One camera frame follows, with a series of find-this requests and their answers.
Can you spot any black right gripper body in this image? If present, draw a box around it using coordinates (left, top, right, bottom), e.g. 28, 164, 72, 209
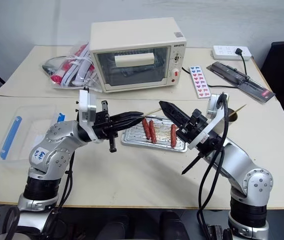
175, 108, 209, 145

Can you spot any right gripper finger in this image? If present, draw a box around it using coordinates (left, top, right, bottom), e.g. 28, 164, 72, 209
158, 101, 187, 127
159, 100, 191, 124

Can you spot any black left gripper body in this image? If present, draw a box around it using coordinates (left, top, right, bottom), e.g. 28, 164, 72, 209
93, 99, 119, 154

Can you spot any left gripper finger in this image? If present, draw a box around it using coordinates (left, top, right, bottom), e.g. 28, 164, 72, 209
111, 111, 146, 122
113, 117, 145, 132

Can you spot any ribbed metal baking tray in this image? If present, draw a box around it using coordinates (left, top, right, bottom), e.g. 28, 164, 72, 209
121, 114, 189, 153

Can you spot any red-brown sausage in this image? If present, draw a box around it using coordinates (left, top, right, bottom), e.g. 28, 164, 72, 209
141, 117, 152, 140
170, 123, 178, 148
148, 120, 157, 144

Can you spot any tan paper cup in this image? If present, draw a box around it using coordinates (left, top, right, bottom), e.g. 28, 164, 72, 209
213, 108, 240, 137

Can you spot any thin wooden skewer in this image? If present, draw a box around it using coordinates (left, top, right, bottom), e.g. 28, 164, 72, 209
229, 104, 247, 117

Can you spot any white sheet with coloured hearts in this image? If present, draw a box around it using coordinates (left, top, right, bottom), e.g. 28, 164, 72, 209
189, 65, 211, 99

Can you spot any clear bag with red-white items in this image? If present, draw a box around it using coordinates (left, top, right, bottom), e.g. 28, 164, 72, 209
42, 42, 103, 93

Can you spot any black flat package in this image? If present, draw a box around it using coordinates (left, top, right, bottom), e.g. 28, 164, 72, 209
206, 61, 276, 103

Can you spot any white handwritten sticker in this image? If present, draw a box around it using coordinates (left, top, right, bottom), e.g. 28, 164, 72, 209
32, 147, 48, 164

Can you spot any clear plastic bag blue zip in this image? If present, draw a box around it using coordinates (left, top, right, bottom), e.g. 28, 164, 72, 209
0, 104, 67, 171

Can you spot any white power strip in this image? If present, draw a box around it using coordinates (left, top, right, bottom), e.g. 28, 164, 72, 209
211, 44, 253, 62

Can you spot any cream toaster oven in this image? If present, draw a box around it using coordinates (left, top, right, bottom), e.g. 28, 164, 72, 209
89, 16, 187, 94

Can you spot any small black device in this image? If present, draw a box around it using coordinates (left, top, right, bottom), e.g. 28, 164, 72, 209
206, 223, 232, 240

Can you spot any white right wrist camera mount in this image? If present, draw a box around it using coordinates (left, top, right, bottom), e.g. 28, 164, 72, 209
187, 93, 230, 151

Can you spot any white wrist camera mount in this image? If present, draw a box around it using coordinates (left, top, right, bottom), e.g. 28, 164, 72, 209
78, 89, 98, 131
187, 93, 230, 151

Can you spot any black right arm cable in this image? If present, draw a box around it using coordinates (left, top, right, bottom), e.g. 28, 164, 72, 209
196, 92, 230, 240

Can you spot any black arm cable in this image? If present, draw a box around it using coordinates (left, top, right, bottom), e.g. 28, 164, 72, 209
196, 92, 230, 240
54, 149, 75, 213

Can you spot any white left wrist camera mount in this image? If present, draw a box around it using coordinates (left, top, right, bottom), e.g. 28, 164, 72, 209
78, 89, 98, 131

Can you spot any black pointed cable tie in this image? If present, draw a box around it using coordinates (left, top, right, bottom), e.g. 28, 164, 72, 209
181, 152, 205, 176

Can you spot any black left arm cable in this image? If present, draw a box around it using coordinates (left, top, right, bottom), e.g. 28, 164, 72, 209
54, 149, 75, 213

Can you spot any black oven power cord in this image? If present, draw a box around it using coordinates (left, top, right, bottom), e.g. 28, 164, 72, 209
181, 47, 252, 89

